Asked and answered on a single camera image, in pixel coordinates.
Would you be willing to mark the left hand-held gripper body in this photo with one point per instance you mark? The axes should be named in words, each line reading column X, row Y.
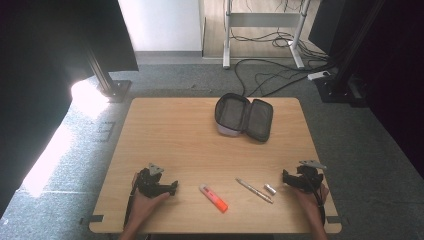
column 148, row 185

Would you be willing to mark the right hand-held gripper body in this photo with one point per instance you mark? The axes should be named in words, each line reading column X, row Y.
column 308, row 180

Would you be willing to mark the silver pen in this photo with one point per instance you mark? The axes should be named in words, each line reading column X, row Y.
column 255, row 191

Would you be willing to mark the orange highlighter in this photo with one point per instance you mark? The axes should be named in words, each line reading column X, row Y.
column 215, row 199

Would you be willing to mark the black pencil case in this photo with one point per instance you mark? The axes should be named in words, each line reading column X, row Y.
column 243, row 116

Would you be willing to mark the person's right hand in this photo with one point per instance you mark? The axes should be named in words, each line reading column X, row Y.
column 313, row 203

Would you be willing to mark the person's left hand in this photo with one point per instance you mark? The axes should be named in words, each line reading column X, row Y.
column 141, row 210

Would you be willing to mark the black metal stand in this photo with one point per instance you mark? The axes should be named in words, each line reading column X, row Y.
column 111, row 85
column 340, row 83

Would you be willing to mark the white power strip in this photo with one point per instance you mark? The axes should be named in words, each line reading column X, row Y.
column 319, row 75

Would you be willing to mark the dark curtain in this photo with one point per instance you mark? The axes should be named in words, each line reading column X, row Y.
column 40, row 66
column 400, row 83

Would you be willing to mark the grey table bracket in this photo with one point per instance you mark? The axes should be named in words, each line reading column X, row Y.
column 95, row 218
column 335, row 219

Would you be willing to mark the white desk frame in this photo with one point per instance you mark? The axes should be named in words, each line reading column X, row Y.
column 263, row 19

